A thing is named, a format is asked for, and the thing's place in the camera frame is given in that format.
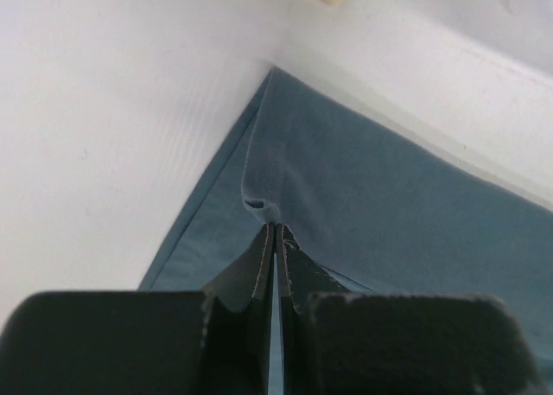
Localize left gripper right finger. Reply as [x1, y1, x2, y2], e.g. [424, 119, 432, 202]
[275, 225, 549, 394]

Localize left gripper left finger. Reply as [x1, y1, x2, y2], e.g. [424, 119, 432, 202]
[1, 225, 276, 394]

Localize blue-grey t shirt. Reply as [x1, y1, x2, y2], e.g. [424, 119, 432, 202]
[141, 68, 552, 379]

